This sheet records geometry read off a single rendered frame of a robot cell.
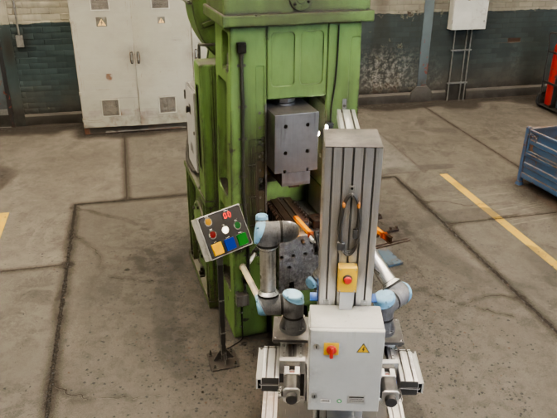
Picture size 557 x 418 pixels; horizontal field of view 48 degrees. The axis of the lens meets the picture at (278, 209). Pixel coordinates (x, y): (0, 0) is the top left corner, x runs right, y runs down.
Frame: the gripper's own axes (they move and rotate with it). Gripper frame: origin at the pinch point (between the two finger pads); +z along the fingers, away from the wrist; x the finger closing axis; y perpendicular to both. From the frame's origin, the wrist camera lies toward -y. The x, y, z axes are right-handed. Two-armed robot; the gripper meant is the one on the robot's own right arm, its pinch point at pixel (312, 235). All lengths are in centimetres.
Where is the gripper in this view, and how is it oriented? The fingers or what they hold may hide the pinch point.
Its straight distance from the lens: 411.6
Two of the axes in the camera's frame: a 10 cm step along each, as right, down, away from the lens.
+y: 0.2, 9.1, 4.1
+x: 9.5, -1.4, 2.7
